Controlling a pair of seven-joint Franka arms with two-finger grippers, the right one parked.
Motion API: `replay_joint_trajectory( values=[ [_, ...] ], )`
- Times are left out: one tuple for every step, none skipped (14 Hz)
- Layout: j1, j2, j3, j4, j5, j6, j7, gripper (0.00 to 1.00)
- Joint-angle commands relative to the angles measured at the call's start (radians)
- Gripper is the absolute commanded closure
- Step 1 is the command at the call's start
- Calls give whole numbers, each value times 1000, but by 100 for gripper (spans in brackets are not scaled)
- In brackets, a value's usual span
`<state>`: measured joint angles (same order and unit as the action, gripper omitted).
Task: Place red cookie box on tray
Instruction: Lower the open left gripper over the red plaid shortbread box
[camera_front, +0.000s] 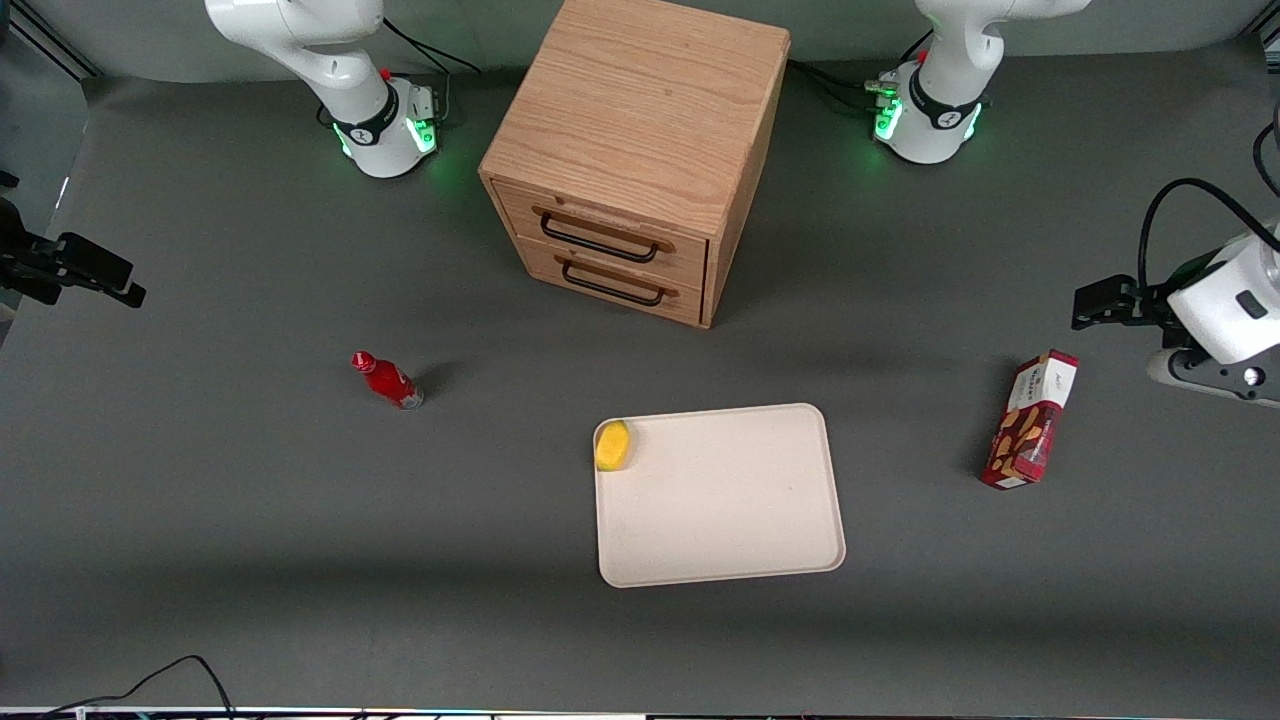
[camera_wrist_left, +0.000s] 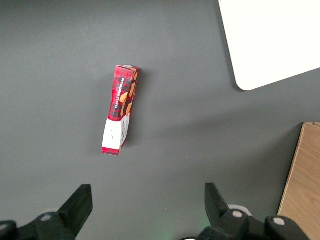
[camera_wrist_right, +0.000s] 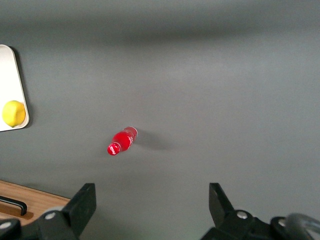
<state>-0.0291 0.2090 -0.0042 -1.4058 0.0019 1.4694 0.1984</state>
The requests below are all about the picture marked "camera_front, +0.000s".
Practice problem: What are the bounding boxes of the red plastic bottle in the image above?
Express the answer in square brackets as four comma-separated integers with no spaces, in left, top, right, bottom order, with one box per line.
[351,350,425,411]

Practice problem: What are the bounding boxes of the wooden drawer front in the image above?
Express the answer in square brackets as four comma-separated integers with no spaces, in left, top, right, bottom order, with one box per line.
[514,236,707,329]
[491,179,712,292]

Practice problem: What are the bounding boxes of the black floor cable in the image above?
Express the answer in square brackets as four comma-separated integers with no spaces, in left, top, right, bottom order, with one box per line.
[38,654,237,720]

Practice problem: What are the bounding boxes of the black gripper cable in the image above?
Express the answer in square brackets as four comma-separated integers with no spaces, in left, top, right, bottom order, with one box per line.
[1138,178,1280,293]

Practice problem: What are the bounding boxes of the yellow sponge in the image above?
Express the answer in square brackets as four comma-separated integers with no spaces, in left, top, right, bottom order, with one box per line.
[595,419,633,473]

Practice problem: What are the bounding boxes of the black metal drawer handle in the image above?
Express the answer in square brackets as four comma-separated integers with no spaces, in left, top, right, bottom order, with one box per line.
[554,254,680,308]
[532,204,677,265]

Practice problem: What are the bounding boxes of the black cable loop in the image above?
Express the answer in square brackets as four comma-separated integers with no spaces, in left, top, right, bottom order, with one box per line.
[1253,118,1280,198]

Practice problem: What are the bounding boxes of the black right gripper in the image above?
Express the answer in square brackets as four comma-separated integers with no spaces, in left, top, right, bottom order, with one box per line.
[0,198,148,308]

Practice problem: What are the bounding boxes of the beige plastic tray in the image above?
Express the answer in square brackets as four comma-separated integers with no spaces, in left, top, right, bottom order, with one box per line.
[592,402,848,589]

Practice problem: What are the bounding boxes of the aluminium frame rail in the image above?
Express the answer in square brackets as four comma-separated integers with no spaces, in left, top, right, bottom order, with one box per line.
[0,0,104,83]

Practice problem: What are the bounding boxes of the black arm base cables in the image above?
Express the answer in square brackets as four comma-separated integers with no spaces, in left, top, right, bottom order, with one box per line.
[786,28,937,113]
[316,16,483,129]

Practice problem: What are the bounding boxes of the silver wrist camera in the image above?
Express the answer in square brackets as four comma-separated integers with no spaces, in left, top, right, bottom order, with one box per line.
[1146,345,1280,408]

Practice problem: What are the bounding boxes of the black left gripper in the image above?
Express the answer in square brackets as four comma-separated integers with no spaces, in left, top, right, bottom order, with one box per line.
[1072,249,1224,332]

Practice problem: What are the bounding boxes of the red cookie box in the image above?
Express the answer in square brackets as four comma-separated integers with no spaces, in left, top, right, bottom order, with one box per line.
[978,349,1081,491]

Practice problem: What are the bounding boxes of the wooden drawer cabinet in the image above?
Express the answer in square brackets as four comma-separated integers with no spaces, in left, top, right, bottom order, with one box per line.
[478,0,792,330]

